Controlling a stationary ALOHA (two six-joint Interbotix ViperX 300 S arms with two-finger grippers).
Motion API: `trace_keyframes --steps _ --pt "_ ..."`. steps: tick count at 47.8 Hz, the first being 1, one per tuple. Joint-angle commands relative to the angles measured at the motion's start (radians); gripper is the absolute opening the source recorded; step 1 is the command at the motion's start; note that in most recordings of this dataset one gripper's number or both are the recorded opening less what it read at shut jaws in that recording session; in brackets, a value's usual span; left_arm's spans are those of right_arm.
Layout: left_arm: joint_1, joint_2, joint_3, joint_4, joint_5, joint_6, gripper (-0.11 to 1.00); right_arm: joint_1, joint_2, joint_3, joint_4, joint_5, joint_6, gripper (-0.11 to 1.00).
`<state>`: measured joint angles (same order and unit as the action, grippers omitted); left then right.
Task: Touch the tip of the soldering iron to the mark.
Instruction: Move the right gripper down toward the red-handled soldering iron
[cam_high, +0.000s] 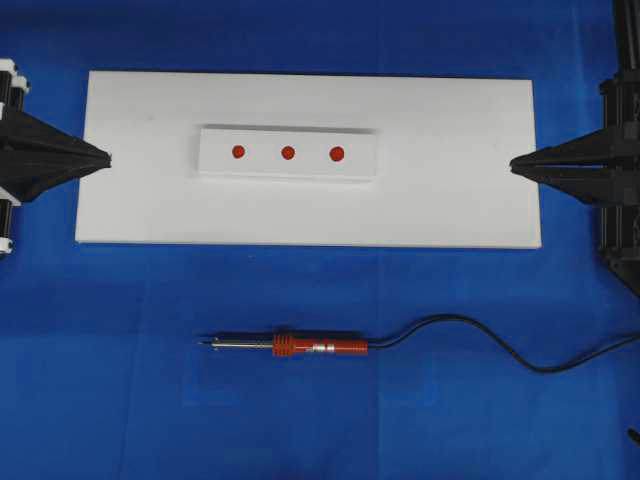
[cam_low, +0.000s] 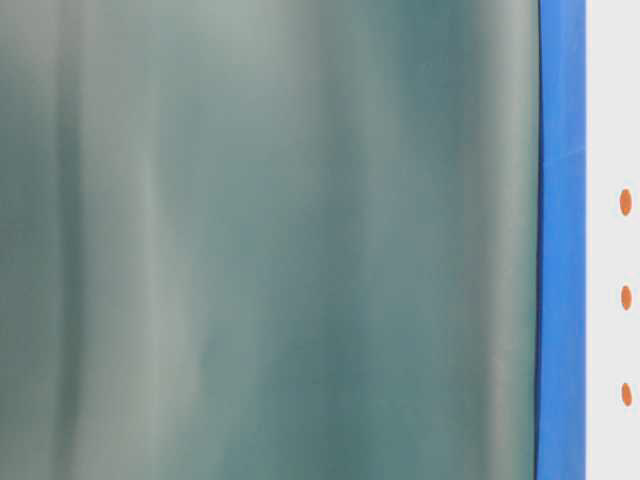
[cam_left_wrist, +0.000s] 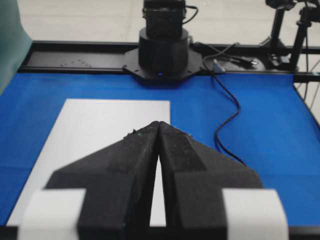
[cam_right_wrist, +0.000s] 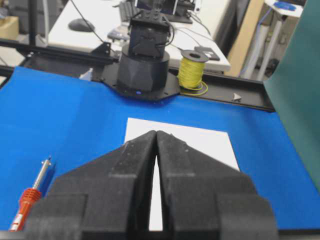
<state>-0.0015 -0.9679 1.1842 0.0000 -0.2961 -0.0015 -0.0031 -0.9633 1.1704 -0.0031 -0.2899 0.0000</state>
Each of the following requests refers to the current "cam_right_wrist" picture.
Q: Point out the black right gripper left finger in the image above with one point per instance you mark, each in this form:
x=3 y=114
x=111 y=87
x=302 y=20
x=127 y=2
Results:
x=108 y=198

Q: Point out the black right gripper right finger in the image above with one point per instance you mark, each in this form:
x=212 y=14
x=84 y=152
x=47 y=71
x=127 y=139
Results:
x=205 y=199

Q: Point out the red handled soldering iron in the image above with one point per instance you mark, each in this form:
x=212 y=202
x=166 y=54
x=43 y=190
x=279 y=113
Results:
x=29 y=197

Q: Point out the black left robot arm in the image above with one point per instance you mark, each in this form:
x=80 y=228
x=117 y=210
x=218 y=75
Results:
x=142 y=71

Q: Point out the white foam board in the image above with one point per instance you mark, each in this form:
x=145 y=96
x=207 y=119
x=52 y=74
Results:
x=215 y=144

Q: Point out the blue table mat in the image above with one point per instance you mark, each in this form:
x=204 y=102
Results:
x=74 y=121

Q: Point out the green backdrop sheet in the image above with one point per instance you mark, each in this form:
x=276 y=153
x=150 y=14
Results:
x=294 y=91

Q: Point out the white office desk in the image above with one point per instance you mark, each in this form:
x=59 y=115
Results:
x=106 y=18

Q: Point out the black computer mouse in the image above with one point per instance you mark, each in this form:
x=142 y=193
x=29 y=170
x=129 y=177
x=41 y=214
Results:
x=81 y=25

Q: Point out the black aluminium frame rail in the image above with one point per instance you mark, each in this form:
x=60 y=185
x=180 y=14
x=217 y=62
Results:
x=237 y=91

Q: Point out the yellow wire spool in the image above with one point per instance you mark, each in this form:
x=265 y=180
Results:
x=190 y=73

